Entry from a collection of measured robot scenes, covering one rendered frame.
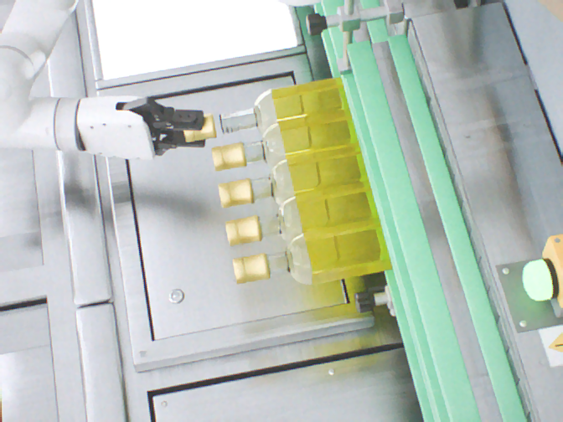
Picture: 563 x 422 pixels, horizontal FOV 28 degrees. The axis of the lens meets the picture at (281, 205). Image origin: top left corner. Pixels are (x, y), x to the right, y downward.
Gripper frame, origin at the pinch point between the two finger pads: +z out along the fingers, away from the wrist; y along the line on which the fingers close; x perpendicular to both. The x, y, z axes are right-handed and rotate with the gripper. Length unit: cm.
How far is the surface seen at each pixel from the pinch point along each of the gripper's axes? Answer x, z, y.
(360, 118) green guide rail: -1.6, 23.8, 6.4
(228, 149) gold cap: -4.6, 5.9, 2.2
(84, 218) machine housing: -8.3, -16.2, -12.6
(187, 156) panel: 3.0, -2.1, -12.5
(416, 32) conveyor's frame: 5.9, 30.5, 15.5
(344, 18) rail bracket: 7.1, 21.2, 16.5
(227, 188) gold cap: -10.6, 6.3, 2.0
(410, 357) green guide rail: -31.3, 31.3, -3.2
